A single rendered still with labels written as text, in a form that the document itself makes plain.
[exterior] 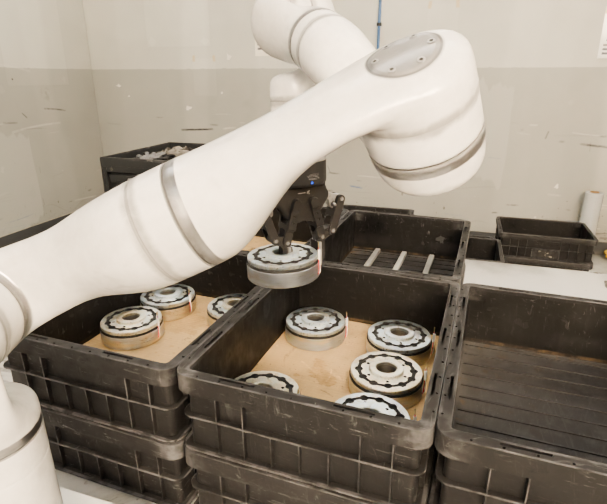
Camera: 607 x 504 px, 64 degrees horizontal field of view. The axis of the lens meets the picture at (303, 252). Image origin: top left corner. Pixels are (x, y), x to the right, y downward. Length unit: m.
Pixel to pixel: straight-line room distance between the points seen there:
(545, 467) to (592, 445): 0.21
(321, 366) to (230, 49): 3.81
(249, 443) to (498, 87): 3.59
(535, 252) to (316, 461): 1.95
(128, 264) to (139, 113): 4.52
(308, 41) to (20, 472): 0.49
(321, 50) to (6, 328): 0.38
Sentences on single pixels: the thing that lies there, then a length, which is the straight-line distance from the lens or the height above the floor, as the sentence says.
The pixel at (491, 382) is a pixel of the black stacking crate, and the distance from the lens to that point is 0.80.
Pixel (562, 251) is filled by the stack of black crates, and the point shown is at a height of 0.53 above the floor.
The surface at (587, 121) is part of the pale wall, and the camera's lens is 4.07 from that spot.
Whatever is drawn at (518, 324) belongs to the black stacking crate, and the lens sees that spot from 0.88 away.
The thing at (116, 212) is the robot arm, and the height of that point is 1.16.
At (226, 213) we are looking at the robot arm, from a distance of 0.36.
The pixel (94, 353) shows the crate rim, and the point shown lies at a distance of 0.67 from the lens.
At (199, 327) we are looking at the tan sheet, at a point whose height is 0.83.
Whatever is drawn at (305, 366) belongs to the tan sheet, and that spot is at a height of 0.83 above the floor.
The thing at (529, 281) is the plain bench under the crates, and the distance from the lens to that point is 1.55.
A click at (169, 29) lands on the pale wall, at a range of 4.68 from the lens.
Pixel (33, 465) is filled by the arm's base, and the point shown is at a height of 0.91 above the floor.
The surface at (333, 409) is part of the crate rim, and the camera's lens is 0.53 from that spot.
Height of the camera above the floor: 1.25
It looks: 20 degrees down
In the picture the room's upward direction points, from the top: straight up
